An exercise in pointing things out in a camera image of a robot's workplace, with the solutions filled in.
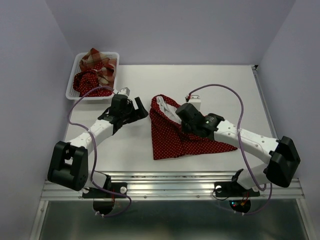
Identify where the white plastic basket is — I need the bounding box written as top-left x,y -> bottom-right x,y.
65,51 -> 120,100

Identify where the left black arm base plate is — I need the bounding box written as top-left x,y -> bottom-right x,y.
82,182 -> 128,199

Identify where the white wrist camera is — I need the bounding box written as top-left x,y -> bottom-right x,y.
117,87 -> 130,97
185,94 -> 202,111

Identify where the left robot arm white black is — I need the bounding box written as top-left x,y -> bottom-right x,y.
47,94 -> 149,197

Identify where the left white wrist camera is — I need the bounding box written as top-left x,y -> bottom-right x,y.
117,87 -> 130,97

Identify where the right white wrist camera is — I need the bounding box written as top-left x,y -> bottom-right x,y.
185,94 -> 202,111

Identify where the red polka dot skirt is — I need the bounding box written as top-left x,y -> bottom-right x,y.
73,63 -> 116,97
149,94 -> 237,160

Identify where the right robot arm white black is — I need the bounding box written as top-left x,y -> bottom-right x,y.
175,103 -> 301,195

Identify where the plaid red beige skirt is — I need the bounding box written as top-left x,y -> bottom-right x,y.
79,48 -> 118,88

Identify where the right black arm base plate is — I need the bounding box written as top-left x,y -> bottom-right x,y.
214,181 -> 260,198

